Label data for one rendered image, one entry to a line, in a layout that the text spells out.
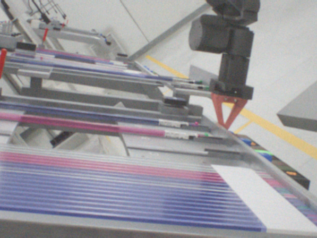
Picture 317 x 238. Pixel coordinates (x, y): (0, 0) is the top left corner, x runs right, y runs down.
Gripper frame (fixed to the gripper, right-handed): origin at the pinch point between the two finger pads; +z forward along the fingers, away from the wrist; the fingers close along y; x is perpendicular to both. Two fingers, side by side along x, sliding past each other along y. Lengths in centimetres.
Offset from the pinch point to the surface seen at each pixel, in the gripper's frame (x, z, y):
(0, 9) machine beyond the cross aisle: -109, -19, -440
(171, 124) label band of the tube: -10.8, 0.8, -0.1
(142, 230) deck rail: -24, 1, 59
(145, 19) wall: 68, -38, -750
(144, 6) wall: 64, -58, -750
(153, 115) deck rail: -13.4, 0.8, -8.8
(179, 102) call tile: -8.0, -2.6, -9.3
